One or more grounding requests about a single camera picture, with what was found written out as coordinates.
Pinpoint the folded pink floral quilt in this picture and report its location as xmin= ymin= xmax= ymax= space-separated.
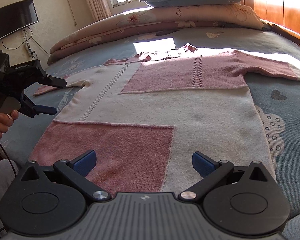
xmin=47 ymin=4 xmax=264 ymax=65

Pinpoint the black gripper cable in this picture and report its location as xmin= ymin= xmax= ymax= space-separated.
xmin=0 ymin=140 xmax=18 ymax=180

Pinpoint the pink and white knit sweater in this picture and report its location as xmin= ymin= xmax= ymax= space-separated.
xmin=30 ymin=44 xmax=300 ymax=193

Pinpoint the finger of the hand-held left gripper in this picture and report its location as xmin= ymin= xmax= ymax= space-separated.
xmin=39 ymin=74 xmax=67 ymax=88
xmin=21 ymin=95 xmax=57 ymax=118

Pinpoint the black phone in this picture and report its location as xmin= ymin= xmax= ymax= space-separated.
xmin=156 ymin=29 xmax=179 ymax=36

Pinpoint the black wall television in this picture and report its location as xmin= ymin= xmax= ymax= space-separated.
xmin=0 ymin=0 xmax=39 ymax=41

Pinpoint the pink patterned curtain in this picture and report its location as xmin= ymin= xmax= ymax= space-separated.
xmin=79 ymin=0 xmax=113 ymax=22

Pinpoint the blue printed bed sheet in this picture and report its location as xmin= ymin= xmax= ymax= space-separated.
xmin=0 ymin=26 xmax=300 ymax=218

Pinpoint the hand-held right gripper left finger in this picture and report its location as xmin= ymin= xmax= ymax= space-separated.
xmin=20 ymin=150 xmax=113 ymax=203

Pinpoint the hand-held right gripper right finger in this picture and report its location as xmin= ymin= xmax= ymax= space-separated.
xmin=179 ymin=152 xmax=269 ymax=203

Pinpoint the wooden bed headboard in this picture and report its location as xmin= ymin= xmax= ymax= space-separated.
xmin=241 ymin=0 xmax=300 ymax=52

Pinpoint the black power cable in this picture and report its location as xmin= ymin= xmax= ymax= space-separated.
xmin=1 ymin=26 xmax=50 ymax=63

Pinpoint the thin wall cord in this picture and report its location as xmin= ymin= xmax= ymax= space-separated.
xmin=61 ymin=0 xmax=78 ymax=27

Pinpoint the person's left hand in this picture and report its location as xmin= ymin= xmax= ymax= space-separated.
xmin=0 ymin=91 xmax=19 ymax=140

